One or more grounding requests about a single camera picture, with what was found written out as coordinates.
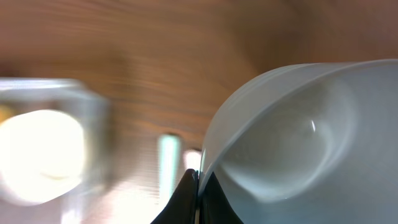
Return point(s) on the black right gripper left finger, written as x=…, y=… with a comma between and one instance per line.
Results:
x=181, y=208

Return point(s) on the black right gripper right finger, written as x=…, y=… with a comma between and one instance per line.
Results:
x=214, y=206

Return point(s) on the mint green plastic spoon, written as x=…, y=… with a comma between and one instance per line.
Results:
x=169, y=146

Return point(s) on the pink plastic fork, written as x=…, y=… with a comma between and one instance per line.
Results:
x=192, y=159

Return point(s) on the light blue plastic bowl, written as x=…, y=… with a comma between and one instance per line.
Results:
x=308, y=143

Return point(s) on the cream white plastic bowl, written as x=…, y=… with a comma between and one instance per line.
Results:
x=43, y=156

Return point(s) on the yellow plastic bowl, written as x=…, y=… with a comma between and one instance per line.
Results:
x=5, y=113

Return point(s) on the clear plastic container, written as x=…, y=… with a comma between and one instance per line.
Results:
x=72, y=97

